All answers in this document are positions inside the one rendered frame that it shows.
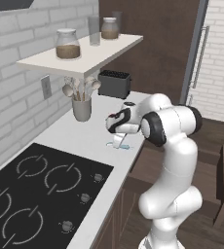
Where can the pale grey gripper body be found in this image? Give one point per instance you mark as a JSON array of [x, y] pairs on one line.
[[119, 139]]

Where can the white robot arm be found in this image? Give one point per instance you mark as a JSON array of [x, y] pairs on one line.
[[177, 152]]

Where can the dark brown open drawer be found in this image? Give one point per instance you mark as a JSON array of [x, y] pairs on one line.
[[222, 184]]

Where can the light blue small utensil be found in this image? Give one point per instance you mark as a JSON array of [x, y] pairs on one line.
[[126, 147]]

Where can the grey hob knob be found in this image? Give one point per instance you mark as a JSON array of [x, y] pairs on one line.
[[66, 226], [84, 197], [98, 177]]

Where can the beige utensil pot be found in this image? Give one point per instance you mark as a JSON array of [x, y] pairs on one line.
[[82, 111]]

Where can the dark grey toaster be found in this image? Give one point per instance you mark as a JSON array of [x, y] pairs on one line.
[[114, 85]]

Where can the white spoon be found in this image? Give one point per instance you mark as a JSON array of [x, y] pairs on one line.
[[67, 89], [95, 84]]

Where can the wooden spatula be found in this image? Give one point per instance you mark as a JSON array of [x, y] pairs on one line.
[[79, 90]]

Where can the dark brown base cabinet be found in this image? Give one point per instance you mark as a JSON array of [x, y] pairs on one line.
[[117, 217]]

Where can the dark brown tall fridge panel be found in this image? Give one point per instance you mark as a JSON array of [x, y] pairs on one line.
[[156, 48]]

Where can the black hob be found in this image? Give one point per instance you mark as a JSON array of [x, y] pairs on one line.
[[36, 194]]

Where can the large glass jar brown contents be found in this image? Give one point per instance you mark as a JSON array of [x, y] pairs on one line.
[[67, 45]]

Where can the small glass jar brown contents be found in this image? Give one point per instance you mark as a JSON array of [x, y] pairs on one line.
[[109, 29]]

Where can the tall clear glass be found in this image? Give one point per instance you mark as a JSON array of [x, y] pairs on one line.
[[117, 16], [94, 30]]

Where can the grey range hood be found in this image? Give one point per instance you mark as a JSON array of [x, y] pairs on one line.
[[7, 4]]

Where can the white wall shelf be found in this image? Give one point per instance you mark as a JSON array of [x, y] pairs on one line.
[[94, 56]]

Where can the grey wall socket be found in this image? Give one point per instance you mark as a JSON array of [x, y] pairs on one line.
[[46, 87]]

